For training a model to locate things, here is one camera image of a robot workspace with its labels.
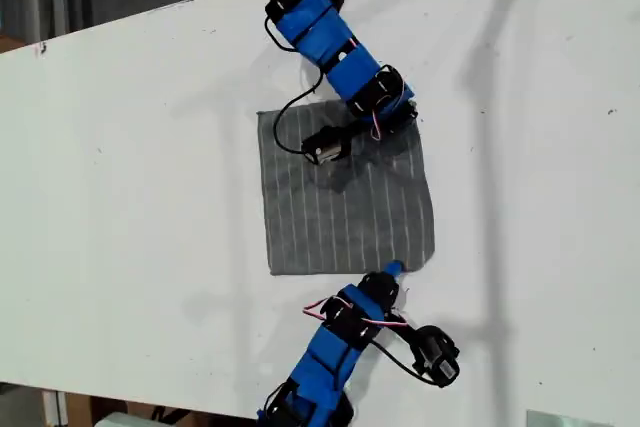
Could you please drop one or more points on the grey striped square towel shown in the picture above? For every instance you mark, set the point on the grey striped square towel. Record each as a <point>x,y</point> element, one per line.
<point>345,222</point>

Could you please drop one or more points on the steel plate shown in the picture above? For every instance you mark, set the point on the steel plate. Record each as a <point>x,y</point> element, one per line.
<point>555,419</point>

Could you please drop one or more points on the white plastic container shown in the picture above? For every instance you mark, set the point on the white plastic container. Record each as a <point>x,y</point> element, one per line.
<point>120,420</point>

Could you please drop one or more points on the brown cardboard box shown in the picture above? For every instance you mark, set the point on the brown cardboard box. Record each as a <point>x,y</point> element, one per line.
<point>77,409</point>

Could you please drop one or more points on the white table leg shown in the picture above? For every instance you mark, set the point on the white table leg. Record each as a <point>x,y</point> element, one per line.
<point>54,409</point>

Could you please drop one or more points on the black camera stalk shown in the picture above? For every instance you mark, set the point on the black camera stalk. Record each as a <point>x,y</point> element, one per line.
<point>402,329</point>
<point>362,128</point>

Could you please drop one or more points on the black silver wrist camera box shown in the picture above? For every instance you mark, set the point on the black silver wrist camera box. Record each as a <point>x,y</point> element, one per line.
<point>325,147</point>

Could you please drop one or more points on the black labelled wrist camera box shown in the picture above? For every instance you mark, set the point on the black labelled wrist camera box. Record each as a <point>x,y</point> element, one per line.
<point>437,357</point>

